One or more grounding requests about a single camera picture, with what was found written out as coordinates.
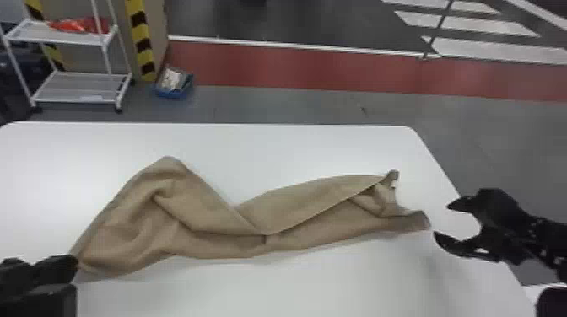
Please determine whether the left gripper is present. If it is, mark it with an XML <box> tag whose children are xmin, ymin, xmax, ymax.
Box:
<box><xmin>0</xmin><ymin>254</ymin><xmax>79</xmax><ymax>317</ymax></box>

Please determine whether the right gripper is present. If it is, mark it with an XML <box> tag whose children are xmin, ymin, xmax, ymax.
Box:
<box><xmin>433</xmin><ymin>187</ymin><xmax>538</xmax><ymax>266</ymax></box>

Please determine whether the beige towel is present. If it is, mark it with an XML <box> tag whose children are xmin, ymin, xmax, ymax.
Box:
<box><xmin>69</xmin><ymin>155</ymin><xmax>432</xmax><ymax>277</ymax></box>

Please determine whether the blue basket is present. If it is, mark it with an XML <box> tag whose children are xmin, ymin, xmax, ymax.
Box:
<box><xmin>154</xmin><ymin>66</ymin><xmax>196</xmax><ymax>100</ymax></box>

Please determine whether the red snack packet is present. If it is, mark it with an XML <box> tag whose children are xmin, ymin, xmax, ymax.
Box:
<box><xmin>46</xmin><ymin>16</ymin><xmax>111</xmax><ymax>35</ymax></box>

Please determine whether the white wire rack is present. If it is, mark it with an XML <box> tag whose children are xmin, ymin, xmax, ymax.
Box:
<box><xmin>0</xmin><ymin>0</ymin><xmax>134</xmax><ymax>113</ymax></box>

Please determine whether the yellow black striped post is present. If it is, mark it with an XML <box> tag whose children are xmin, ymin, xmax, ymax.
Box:
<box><xmin>124</xmin><ymin>0</ymin><xmax>159</xmax><ymax>83</ymax></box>
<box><xmin>24</xmin><ymin>0</ymin><xmax>67</xmax><ymax>73</ymax></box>

